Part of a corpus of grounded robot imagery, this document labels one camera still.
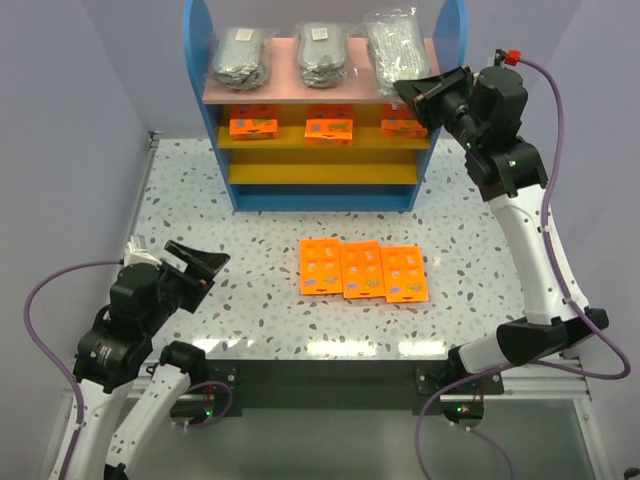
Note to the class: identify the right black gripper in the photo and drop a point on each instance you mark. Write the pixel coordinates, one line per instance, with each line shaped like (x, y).
(442, 95)

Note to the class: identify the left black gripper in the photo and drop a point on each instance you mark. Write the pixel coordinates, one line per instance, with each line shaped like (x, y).
(189, 279)

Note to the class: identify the silver scrubber pack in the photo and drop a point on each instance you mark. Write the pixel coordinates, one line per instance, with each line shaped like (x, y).
(240, 58)
(396, 48)
(323, 56)

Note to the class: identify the orange sponge pack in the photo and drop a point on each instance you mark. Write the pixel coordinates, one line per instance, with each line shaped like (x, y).
(399, 121)
(254, 121)
(329, 124)
(361, 269)
(404, 274)

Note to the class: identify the orange sponge pack hidden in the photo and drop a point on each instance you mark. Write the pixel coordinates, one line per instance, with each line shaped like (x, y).
(320, 266)

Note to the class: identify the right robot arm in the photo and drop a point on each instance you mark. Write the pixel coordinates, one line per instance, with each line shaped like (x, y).
(483, 113)

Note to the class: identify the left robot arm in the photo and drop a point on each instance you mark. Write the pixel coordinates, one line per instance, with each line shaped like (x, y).
(99, 442)

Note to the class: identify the orange sponge pack on shelf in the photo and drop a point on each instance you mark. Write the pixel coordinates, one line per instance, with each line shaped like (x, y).
(399, 121)

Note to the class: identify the blue shelf unit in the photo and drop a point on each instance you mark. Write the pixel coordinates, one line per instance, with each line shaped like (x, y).
(375, 173)

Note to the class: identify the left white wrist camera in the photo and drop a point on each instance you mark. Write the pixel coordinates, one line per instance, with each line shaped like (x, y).
(136, 254)

